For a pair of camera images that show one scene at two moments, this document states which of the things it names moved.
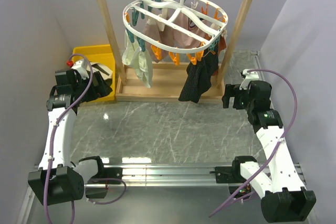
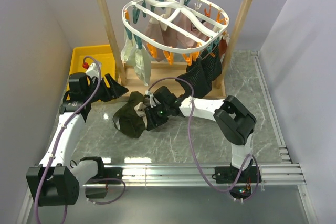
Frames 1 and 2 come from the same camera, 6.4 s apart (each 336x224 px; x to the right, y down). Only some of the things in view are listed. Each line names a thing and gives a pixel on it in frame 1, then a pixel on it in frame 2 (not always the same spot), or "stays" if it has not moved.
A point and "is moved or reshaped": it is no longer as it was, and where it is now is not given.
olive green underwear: x=95 y=78 is moved or reshaped
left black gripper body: x=94 y=92 stays
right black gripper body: x=241 y=97 → x=160 y=113
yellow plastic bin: x=98 y=53 stays
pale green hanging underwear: x=142 y=61 stays
